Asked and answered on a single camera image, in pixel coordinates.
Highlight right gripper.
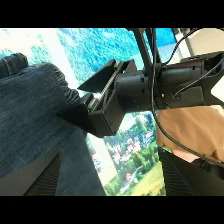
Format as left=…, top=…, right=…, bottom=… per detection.
left=56, top=59, right=168, bottom=138

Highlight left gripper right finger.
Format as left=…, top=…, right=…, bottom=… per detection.
left=158, top=147, right=224, bottom=197

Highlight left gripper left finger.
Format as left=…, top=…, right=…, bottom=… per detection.
left=0, top=149, right=64, bottom=197

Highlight blue jeans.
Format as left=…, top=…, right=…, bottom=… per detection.
left=0, top=52, right=108, bottom=197

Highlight tan garment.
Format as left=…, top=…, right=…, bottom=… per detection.
left=154, top=105, right=224, bottom=164

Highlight black cable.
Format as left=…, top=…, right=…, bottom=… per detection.
left=149, top=27, right=224, bottom=166

